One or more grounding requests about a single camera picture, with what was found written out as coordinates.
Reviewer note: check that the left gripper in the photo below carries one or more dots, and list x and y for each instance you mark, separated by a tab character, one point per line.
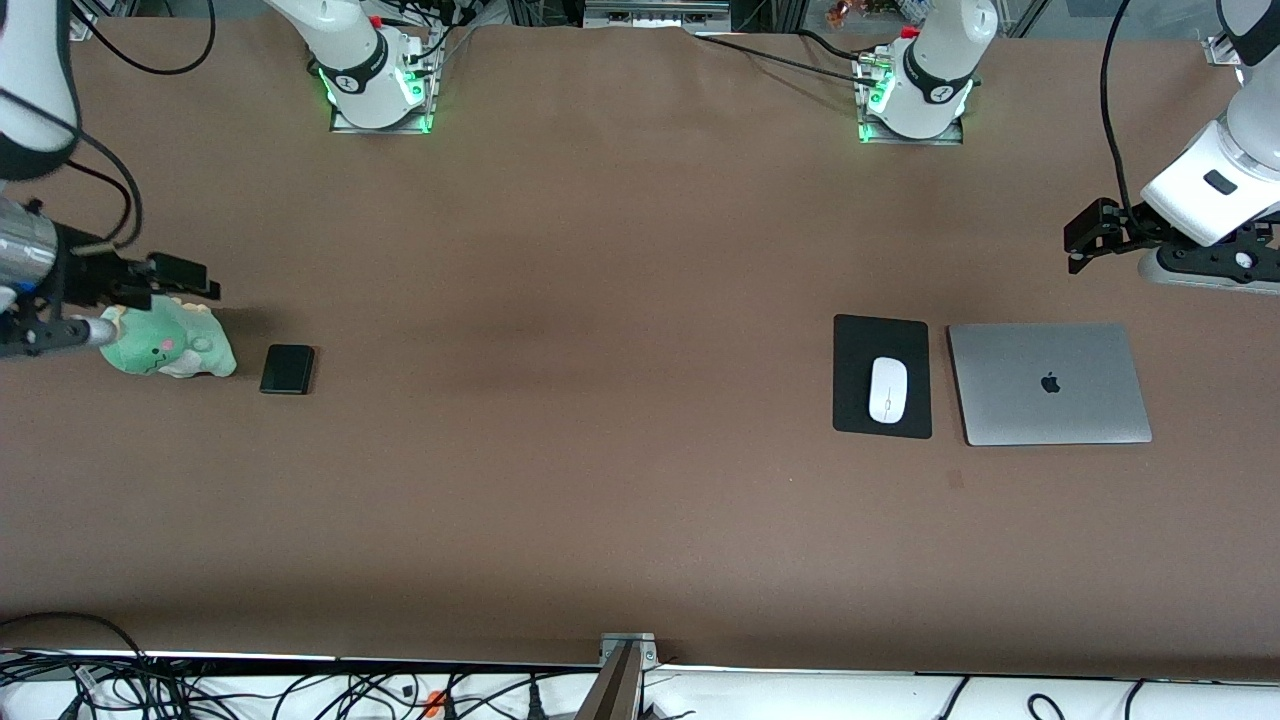
1127	225

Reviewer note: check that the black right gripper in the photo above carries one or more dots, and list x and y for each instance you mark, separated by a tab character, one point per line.
82	272

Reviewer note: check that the black phone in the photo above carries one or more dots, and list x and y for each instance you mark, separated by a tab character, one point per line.
287	369

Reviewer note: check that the white computer mouse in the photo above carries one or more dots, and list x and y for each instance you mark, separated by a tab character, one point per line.
888	390

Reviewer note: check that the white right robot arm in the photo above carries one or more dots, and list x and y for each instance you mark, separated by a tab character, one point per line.
350	50

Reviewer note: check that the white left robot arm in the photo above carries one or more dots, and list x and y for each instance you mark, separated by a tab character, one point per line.
940	50

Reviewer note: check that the black mouse pad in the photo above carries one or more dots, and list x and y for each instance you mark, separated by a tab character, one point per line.
850	400

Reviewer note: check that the green plush dinosaur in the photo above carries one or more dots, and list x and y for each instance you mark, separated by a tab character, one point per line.
170	350

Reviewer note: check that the silver laptop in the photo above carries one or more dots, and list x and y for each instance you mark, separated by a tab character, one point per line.
1050	384

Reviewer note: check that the silver metal box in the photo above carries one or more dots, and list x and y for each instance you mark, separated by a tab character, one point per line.
655	12

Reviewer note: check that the white ledge beside table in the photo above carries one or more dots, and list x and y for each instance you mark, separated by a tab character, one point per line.
800	700

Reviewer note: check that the aluminium frame profile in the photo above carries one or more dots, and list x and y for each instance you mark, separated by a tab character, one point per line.
1218	50

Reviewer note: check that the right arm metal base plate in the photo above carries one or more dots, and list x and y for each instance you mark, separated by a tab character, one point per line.
345	126

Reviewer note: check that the metal table bracket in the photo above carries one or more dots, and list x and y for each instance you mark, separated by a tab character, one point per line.
628	680

